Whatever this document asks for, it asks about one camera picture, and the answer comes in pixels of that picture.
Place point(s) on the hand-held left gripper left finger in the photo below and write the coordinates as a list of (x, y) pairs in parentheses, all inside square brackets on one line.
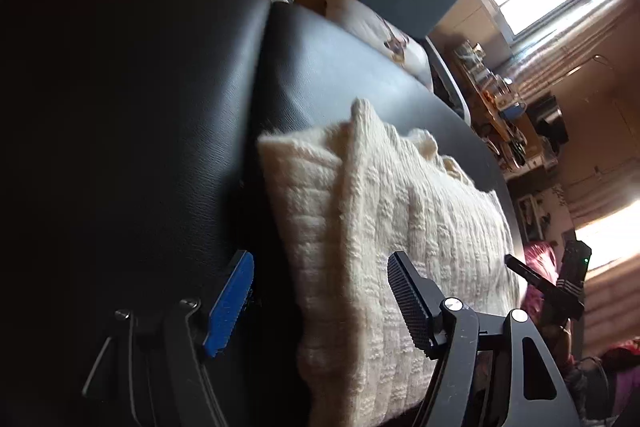
[(227, 302)]

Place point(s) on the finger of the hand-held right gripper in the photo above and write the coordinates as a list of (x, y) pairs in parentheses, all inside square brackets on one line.
[(527, 274)]

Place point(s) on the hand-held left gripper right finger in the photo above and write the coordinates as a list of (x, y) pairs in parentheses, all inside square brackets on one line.
[(410, 302)]

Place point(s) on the white knit sweater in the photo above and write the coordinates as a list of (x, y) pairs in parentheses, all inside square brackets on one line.
[(390, 227)]

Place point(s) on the bright low window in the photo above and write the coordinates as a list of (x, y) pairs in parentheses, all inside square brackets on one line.
[(607, 239)]

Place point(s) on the cluttered wooden desk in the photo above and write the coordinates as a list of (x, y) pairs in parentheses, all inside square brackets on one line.
[(500, 132)]

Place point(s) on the black appliance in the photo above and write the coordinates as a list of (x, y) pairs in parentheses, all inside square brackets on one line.
[(547, 119)]

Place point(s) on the black leather sofa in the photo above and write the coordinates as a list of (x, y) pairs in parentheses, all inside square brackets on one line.
[(150, 132)]

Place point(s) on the sheer curtain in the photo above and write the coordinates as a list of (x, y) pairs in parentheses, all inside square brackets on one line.
[(575, 47)]

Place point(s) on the deer print pillow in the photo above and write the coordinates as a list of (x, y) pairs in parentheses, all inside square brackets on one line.
[(380, 37)]

